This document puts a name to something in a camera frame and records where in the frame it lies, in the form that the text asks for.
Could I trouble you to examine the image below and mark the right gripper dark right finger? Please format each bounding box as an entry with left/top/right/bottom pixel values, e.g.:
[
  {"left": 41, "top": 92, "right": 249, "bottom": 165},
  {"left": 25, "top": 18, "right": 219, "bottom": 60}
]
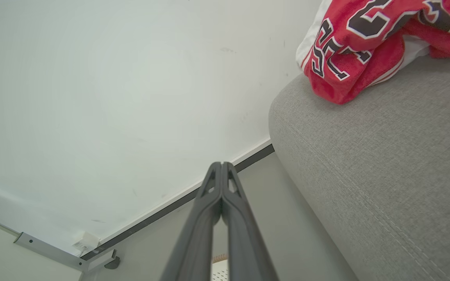
[{"left": 221, "top": 162, "right": 280, "bottom": 281}]

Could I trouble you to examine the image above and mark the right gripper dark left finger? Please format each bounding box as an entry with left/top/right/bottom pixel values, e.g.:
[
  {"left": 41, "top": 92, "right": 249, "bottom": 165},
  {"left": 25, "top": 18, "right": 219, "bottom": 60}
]
[{"left": 159, "top": 162, "right": 224, "bottom": 281}]

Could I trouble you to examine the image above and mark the red jersey with lettering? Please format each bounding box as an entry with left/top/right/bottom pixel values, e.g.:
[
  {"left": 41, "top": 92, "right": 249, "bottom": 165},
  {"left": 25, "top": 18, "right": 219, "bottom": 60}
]
[{"left": 303, "top": 0, "right": 450, "bottom": 105}]

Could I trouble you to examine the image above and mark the white laundry basket brown rim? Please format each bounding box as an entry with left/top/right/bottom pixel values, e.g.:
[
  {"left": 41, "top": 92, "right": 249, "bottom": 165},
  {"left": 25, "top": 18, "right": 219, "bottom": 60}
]
[{"left": 211, "top": 253, "right": 230, "bottom": 281}]

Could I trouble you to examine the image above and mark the grey fabric sofa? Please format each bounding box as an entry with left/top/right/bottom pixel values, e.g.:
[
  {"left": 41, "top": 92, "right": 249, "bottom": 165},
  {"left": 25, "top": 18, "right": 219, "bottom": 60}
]
[{"left": 268, "top": 51, "right": 450, "bottom": 281}]

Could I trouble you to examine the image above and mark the beige partition panel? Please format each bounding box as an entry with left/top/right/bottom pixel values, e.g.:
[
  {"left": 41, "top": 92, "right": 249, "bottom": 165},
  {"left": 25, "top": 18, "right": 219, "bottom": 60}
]
[{"left": 0, "top": 212, "right": 84, "bottom": 281}]

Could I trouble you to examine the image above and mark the white black wall skirting strip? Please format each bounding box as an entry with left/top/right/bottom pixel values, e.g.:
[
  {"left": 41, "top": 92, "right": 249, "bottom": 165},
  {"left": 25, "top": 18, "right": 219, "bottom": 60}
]
[{"left": 80, "top": 137, "right": 275, "bottom": 261}]

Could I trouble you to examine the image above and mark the white wall socket box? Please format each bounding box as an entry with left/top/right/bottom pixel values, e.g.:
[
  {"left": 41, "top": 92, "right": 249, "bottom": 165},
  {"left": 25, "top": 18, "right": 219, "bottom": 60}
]
[{"left": 72, "top": 231, "right": 101, "bottom": 255}]

